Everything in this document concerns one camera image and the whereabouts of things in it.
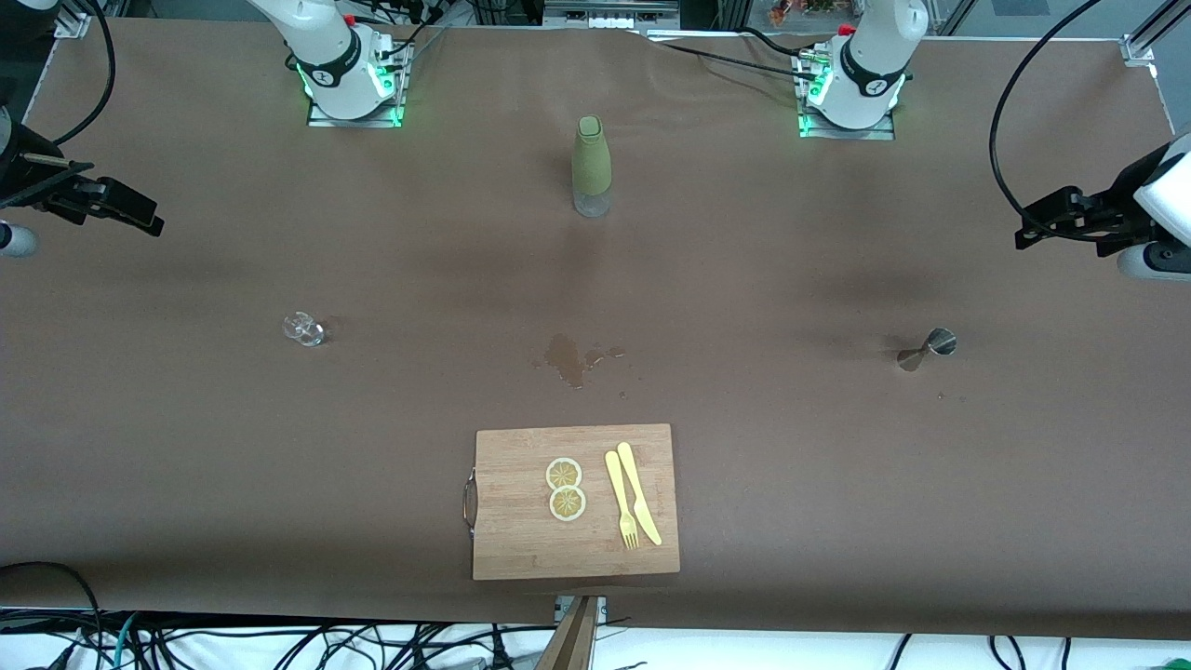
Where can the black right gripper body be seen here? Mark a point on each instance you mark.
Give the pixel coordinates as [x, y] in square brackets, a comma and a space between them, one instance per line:
[26, 177]

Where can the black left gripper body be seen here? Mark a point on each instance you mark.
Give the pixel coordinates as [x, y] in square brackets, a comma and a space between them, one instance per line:
[1110, 208]

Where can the steel jigger measuring cup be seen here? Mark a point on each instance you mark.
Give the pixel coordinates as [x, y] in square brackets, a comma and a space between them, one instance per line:
[940, 342]

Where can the clear glass shaker cup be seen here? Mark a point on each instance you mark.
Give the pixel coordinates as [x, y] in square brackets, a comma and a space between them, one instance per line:
[303, 329]

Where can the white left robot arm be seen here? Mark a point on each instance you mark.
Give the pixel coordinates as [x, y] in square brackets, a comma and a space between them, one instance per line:
[875, 56]

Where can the brown table cover sheet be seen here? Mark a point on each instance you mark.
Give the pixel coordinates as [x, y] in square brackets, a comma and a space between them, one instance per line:
[279, 465]

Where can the spilled liquid puddle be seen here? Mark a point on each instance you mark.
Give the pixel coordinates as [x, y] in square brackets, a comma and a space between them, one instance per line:
[566, 358]

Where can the green sleeved glass bottle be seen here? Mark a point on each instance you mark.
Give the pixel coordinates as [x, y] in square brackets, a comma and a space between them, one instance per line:
[591, 158]

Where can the yellow plastic knife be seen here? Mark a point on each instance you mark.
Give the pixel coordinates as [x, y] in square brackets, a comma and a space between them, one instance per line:
[640, 493]

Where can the grey power strip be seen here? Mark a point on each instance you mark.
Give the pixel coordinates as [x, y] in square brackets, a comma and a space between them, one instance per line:
[609, 14]

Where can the yellow plastic fork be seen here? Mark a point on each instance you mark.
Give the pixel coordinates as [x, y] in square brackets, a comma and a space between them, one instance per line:
[618, 489]

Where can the yellow lemon slice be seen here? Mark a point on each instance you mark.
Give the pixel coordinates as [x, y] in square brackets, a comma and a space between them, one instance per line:
[564, 474]
[568, 503]

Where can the wooden cutting board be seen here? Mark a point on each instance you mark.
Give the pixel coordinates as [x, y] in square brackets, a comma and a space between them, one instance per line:
[521, 540]

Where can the aluminium frame profile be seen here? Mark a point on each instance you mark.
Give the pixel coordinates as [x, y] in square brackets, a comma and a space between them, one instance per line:
[1154, 33]
[74, 19]

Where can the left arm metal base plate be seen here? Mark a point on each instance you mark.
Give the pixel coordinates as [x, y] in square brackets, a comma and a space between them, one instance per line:
[884, 133]

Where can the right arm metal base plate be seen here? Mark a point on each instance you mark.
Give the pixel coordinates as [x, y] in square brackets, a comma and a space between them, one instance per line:
[321, 121]

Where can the small metal bracket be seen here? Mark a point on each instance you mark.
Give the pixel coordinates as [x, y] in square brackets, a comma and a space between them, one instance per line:
[600, 607]

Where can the wooden post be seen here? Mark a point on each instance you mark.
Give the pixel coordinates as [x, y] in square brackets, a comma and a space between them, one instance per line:
[569, 647]

